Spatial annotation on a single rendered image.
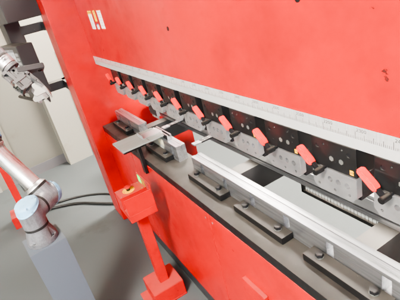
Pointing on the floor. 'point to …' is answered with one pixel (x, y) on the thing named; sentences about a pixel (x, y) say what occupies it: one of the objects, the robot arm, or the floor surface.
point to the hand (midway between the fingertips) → (50, 96)
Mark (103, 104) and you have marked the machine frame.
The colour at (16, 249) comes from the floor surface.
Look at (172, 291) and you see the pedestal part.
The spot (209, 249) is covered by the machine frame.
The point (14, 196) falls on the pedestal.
